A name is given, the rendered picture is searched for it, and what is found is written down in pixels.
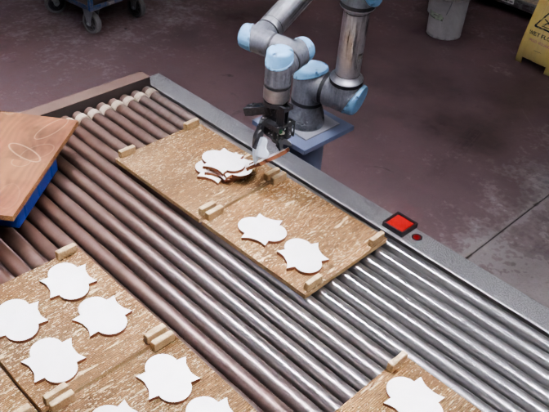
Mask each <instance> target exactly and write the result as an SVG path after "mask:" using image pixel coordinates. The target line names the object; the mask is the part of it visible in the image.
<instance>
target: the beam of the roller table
mask: <svg viewBox="0 0 549 412"><path fill-rule="evenodd" d="M150 88H153V89H155V90H156V91H158V93H160V94H161V95H163V96H165V97H166V98H167V99H169V100H170V101H172V102H174V103H176V104H177V105H179V106H180V107H182V108H183V109H185V110H187V111H189V112H190V113H191V114H193V115H195V116H196V117H198V118H199V119H202V120H203V121H204V122H205V123H207V124H209V125H211V126H212V127H214V128H215V129H217V130H218V131H220V132H222V133H224V134H225V135H227V136H228V137H230V138H231V139H233V140H234V141H237V142H238V143H239V144H240V145H242V146H244V147H246V148H247V149H249V150H250V151H252V138H253V134H254V132H255V131H254V130H252V129H251V128H249V127H247V126H246V125H244V124H243V123H240V122H239V121H238V120H236V119H234V118H232V117H231V116H229V115H228V114H226V113H224V112H223V111H221V110H219V109H218V108H216V107H215V106H213V105H211V104H209V103H207V102H206V101H204V100H203V99H201V98H200V97H198V96H196V95H195V94H193V93H192V92H189V91H188V90H186V89H184V88H183V87H181V86H180V85H178V84H176V83H174V82H173V81H172V80H170V79H168V78H166V77H164V76H163V75H161V74H155V75H152V76H150ZM267 141H268V142H267V145H266V149H267V150H268V151H269V153H270V155H272V154H273V153H276V152H278V151H279V150H278V148H277V147H276V144H275V143H274V142H272V141H271V140H269V139H267ZM269 163H272V164H273V165H274V166H275V167H278V168H280V169H281V170H282V171H285V172H286V173H287V174H288V175H290V176H291V177H294V178H295V179H297V180H298V181H300V182H301V183H303V184H304V185H306V186H308V187H310V188H311V189H312V190H314V191H316V192H317V193H319V194H320V195H322V196H323V197H325V198H326V199H329V200H330V201H332V202H333V203H335V204H336V205H338V206H339V207H341V208H343V209H345V210H346V211H347V212H348V213H351V214H352V215H354V216H355V217H357V218H358V219H360V220H361V221H363V222H365V223H367V224H368V225H370V226H371V227H373V228H374V229H376V230H378V231H384V232H385V235H386V236H387V237H389V238H390V239H392V240H394V241H395V242H396V243H398V244H400V245H402V246H403V247H405V248H406V249H408V250H409V251H411V252H413V253H415V254H416V255H418V256H419V257H420V258H422V259H424V260H425V261H427V262H429V263H430V264H431V265H433V266H435V267H437V268H438V269H440V270H442V271H443V272H444V273H446V274H448V275H450V276H451V277H453V278H454V279H455V280H457V281H459V282H460V283H462V284H464V285H465V286H466V287H468V288H470V289H472V290H473V291H475V292H477V293H478V294H479V295H481V296H483V297H484V298H486V299H488V300H489V301H490V302H492V303H494V304H495V305H497V306H499V307H501V308H502V309H503V310H505V311H507V312H508V313H510V314H512V315H513V316H514V317H516V318H518V319H519V320H521V321H523V322H525V323H526V324H527V325H529V326H530V327H532V328H534V329H536V330H537V331H538V332H540V333H541V334H543V335H545V336H547V337H548V338H549V308H547V307H545V306H543V305H542V304H541V303H539V302H537V301H535V300H534V299H532V298H531V297H529V296H527V295H526V294H524V293H522V292H520V291H519V290H518V289H515V288H514V287H512V286H510V285H509V284H507V283H506V282H504V281H502V280H500V279H499V278H497V277H496V276H494V275H492V274H491V273H489V272H487V271H486V270H484V269H483V268H481V267H479V266H477V265H476V264H475V263H473V262H471V261H469V260H467V259H466V258H464V257H463V256H461V255H459V254H458V253H455V252H454V251H453V250H452V249H449V248H448V247H446V246H444V245H443V244H441V243H440V242H438V241H436V240H434V239H432V238H431V237H430V236H428V235H426V234H424V233H423V232H421V231H419V230H418V229H414V230H413V231H411V232H409V233H408V234H407V235H406V236H404V237H403V238H401V237H399V236H398V235H397V234H395V233H393V232H392V231H389V230H388V229H386V228H385V227H384V226H382V222H383V221H384V220H386V219H387V218H388V217H390V216H391V215H393V214H392V213H389V212H388V211H386V210H385V209H384V208H381V207H380V206H378V205H376V204H375V203H373V202H372V201H370V200H369V199H366V198H365V197H363V196H362V195H360V194H358V193H357V192H355V191H353V190H352V189H350V188H349V187H347V186H345V185H343V184H341V183H340V182H339V181H337V180H335V179H333V178H332V177H330V176H329V175H327V174H326V173H324V172H322V171H320V170H318V169H317V168H315V167H314V166H312V165H310V164H309V163H307V162H306V161H304V160H302V159H300V158H298V157H297V156H296V155H294V154H292V153H290V152H287V154H284V155H282V156H280V157H278V158H277V159H274V160H271V161H270V162H269ZM413 234H419V235H421V236H422V240H419V241H417V240H414V239H413V238H412V235H413Z"/></svg>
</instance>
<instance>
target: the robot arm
mask: <svg viewBox="0 0 549 412"><path fill-rule="evenodd" d="M312 1H313V0H278V1H277V3H276V4H274V5H273V6H272V8H271V9H269V10H268V12H267V13H266V14H265V15H264V16H263V17H262V18H261V19H260V20H259V21H258V22H257V23H256V24H250V23H245V24H244V25H242V27H241V28H240V30H239V33H238V45H239V46H240V47H241V48H243V49H245V50H247V51H249V52H254V53H256V54H258V55H260V56H264V57H265V65H266V66H265V78H264V88H263V98H264V100H263V102H262V103H250V104H248V105H246V106H245V107H244V108H243V112H244V114H245V116H254V115H262V117H261V119H260V120H259V122H258V123H259V124H258V125H257V129H256V131H255V132H254V134H253V138H252V157H253V162H254V164H257V160H258V157H260V158H263V159H268V158H269V155H270V153H269V151H268V150H267V149H266V145H267V142H268V141H267V138H266V137H263V134H265V135H266V136H268V137H269V138H270V139H271V140H272V142H274V143H275V144H276V147H277V148H278V150H279V151H281V150H282V149H283V145H286V146H292V143H291V142H290V140H289V138H291V136H293V137H294V132H295V130H298V131H301V132H313V131H317V130H319V129H321V127H322V126H323V125H324V110H323V106H322V105H325V106H327V107H329V108H332V109H334V110H337V111H340V112H341V113H344V114H348V115H353V114H355V113H356V112H357V111H358V110H359V108H360V106H361V105H362V104H363V102H364V99H365V97H366V96H367V93H368V87H367V86H366V85H365V84H364V85H363V81H364V77H363V75H362V74H361V73H360V70H361V65H362V59H363V54H364V45H365V40H366V35H367V30H368V21H369V16H370V12H372V11H374V10H375V8H376V7H378V6H379V5H380V4H381V3H382V0H340V5H341V7H342V8H343V9H344V10H343V16H342V22H341V32H340V38H339V45H338V51H337V62H336V68H335V69H334V70H333V71H332V72H329V71H328V70H329V68H328V65H327V64H326V63H324V62H322V61H319V60H311V59H312V58H313V57H314V55H315V46H314V44H313V43H312V41H311V40H310V39H308V38H307V37H298V38H294V39H292V38H288V37H285V36H283V35H282V34H283V32H284V31H285V30H286V29H287V28H288V27H289V26H290V24H291V23H292V22H293V21H294V20H295V19H296V18H297V17H298V16H299V15H300V14H301V13H302V12H303V11H304V10H305V9H306V7H307V6H308V5H309V4H310V3H311V2H312ZM293 74H294V75H293ZM292 75H293V84H292V95H291V100H290V101H289V97H290V88H291V81H292ZM288 101H289V103H288ZM292 129H293V132H292Z"/></svg>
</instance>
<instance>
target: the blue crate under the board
mask: <svg viewBox="0 0 549 412"><path fill-rule="evenodd" d="M57 170H58V167H57V162H56V159H55V161H54V162H53V164H52V165H51V166H50V168H49V169H48V171H47V173H46V174H45V176H44V177H43V178H42V180H41V181H40V182H39V184H38V186H37V187H36V189H35V190H34V192H33V194H31V196H30V197H29V199H28V201H27V202H26V204H25V206H24V207H23V208H22V209H21V211H20V213H19V214H18V216H17V217H16V219H15V220H14V221H13V222H11V221H4V220H0V226H9V227H15V228H20V227H21V225H22V224H23V222H24V221H25V219H26V218H27V216H28V215H29V213H30V211H31V210H32V208H33V206H34V205H35V204H36V203H37V201H38V199H39V198H40V196H41V194H42V193H43V191H44V190H45V189H46V187H47V185H48V184H49V182H50V181H51V179H52V178H53V177H54V175H55V174H56V171H57Z"/></svg>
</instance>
